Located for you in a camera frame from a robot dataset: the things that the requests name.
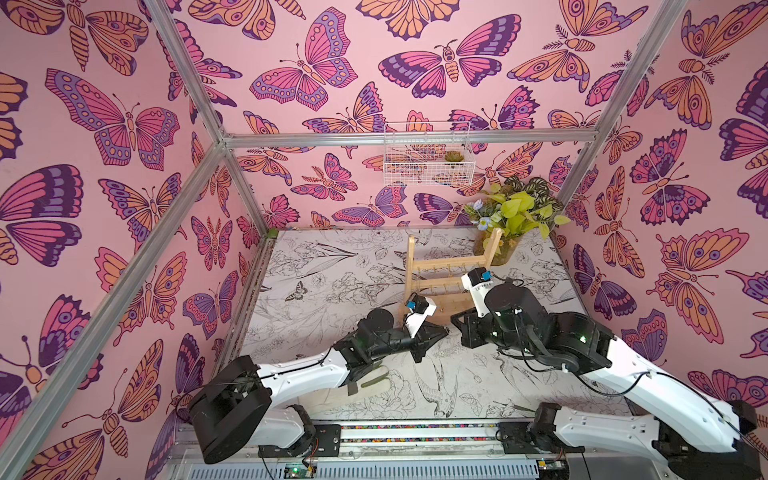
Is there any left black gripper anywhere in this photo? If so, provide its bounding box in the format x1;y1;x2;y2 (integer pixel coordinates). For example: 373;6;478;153
366;324;448;366

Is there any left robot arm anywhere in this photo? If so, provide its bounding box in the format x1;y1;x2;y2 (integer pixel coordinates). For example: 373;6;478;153
189;308;448;465

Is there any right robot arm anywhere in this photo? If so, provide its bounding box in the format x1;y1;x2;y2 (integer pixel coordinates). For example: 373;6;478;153
451;268;762;479

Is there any wooden jewelry display stand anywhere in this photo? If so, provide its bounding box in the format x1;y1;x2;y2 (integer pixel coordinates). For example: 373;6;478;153
404;229;502;326

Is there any white green work glove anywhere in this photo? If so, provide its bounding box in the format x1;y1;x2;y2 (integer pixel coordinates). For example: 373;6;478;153
346;367;391;401

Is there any potted green plant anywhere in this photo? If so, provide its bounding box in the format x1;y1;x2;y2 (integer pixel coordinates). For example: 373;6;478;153
463;177;571;266

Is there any small succulent in basket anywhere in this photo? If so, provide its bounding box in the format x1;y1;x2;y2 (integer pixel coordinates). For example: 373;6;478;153
444;151;465;163

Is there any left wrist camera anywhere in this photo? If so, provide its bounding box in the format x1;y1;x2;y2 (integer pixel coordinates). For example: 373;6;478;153
404;292;437;337

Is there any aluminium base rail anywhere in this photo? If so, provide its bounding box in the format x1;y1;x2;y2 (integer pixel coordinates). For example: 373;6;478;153
160;419;673;479

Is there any white wire basket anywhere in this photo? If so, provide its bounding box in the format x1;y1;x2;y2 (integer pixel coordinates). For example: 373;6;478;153
380;121;476;189

